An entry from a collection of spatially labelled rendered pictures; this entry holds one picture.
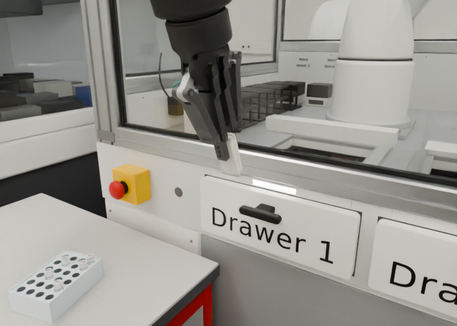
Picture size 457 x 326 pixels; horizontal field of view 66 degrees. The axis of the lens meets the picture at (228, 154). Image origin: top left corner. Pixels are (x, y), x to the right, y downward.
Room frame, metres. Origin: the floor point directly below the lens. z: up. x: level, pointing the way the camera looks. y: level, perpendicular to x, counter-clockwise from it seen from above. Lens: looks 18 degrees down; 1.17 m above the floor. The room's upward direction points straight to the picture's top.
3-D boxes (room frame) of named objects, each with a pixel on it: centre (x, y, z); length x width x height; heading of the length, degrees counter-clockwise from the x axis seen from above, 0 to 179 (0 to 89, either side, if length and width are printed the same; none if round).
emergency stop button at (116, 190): (0.68, 0.23, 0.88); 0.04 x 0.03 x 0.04; 57
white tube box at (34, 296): (0.51, 0.29, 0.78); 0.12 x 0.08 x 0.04; 161
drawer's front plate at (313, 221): (0.55, -0.07, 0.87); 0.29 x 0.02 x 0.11; 57
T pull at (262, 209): (0.52, -0.06, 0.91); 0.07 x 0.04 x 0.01; 57
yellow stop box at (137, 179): (0.71, 0.21, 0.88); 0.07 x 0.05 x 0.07; 57
